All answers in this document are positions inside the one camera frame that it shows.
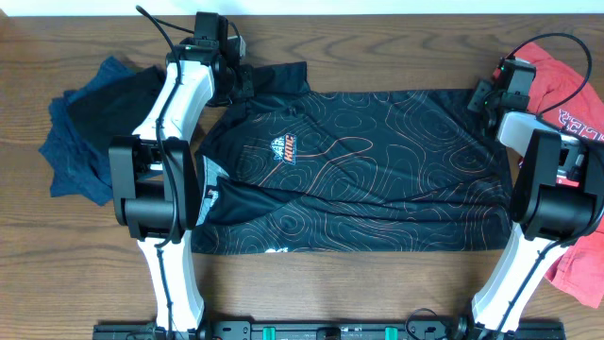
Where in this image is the black orange-patterned jersey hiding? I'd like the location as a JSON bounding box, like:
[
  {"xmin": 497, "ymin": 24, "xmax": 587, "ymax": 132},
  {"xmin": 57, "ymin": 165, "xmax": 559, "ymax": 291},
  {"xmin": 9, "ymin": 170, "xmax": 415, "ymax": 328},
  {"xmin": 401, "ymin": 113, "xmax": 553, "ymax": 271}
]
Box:
[{"xmin": 192, "ymin": 62, "xmax": 512, "ymax": 255}]

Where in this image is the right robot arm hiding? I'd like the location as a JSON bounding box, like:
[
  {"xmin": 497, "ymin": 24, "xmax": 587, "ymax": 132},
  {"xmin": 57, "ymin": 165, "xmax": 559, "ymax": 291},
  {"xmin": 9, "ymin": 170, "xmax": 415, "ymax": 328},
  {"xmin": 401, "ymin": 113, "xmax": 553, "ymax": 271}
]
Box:
[{"xmin": 450, "ymin": 57, "xmax": 603, "ymax": 339}]

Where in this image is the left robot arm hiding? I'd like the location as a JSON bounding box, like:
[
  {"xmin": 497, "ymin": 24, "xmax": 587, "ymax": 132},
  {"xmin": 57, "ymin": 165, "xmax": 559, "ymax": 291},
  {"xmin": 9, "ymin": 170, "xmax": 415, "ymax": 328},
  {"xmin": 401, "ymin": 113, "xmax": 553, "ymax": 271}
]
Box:
[{"xmin": 93, "ymin": 12, "xmax": 254, "ymax": 339}]

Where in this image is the red soccer t-shirt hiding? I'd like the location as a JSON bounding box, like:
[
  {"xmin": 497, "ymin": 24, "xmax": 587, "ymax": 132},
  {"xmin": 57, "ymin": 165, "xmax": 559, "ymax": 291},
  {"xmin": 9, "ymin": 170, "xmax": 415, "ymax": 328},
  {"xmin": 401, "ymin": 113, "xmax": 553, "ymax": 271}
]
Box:
[{"xmin": 514, "ymin": 42, "xmax": 603, "ymax": 309}]

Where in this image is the folded black garment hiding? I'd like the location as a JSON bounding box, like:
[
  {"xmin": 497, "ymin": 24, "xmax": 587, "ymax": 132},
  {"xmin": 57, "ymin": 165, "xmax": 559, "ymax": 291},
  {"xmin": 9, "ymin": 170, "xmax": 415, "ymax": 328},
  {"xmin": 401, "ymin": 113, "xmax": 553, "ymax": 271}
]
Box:
[{"xmin": 67, "ymin": 66, "xmax": 165, "ymax": 156}]

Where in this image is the folded navy blue garment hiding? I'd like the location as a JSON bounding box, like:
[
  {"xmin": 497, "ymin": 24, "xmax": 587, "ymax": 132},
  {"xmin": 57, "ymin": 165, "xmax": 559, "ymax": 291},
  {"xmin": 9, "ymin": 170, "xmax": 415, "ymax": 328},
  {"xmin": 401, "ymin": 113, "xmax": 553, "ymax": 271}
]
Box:
[{"xmin": 39, "ymin": 57, "xmax": 134, "ymax": 206}]

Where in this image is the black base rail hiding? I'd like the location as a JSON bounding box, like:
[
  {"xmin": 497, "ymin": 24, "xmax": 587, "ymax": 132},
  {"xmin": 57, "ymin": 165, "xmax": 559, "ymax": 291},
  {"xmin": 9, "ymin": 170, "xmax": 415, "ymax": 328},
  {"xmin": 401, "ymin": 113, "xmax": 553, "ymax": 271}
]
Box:
[{"xmin": 92, "ymin": 307, "xmax": 566, "ymax": 340}]

